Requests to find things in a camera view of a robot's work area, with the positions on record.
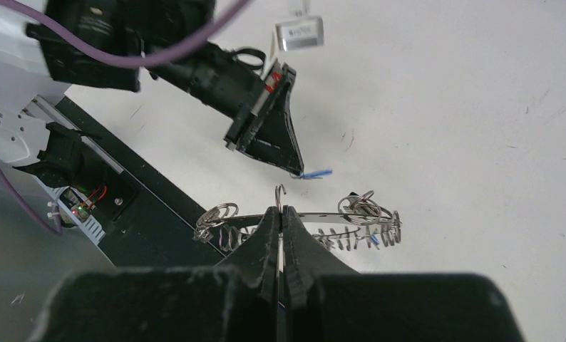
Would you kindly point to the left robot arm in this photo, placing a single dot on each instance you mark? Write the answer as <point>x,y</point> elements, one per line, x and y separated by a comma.
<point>48,46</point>

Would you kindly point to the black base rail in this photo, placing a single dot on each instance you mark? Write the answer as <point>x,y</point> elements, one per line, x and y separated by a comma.
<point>148,221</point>

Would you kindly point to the white cable duct left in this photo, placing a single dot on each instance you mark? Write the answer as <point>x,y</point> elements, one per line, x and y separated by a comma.
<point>69,207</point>

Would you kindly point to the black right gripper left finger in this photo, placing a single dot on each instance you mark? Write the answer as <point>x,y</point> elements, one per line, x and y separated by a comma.
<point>234,300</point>

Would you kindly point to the round metal key ring plate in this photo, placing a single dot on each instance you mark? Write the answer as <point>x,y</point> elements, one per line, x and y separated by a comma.
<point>346,229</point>

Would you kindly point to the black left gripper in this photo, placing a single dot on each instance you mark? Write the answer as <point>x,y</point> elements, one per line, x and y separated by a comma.
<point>263,130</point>

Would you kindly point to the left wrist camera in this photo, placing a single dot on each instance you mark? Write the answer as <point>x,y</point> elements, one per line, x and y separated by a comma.
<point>300,30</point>

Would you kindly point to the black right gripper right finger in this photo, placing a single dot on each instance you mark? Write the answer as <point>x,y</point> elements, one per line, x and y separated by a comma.
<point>329,301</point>

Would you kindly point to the blue key tag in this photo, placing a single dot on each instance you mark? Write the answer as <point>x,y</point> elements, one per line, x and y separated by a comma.
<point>315,175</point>
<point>374,240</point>

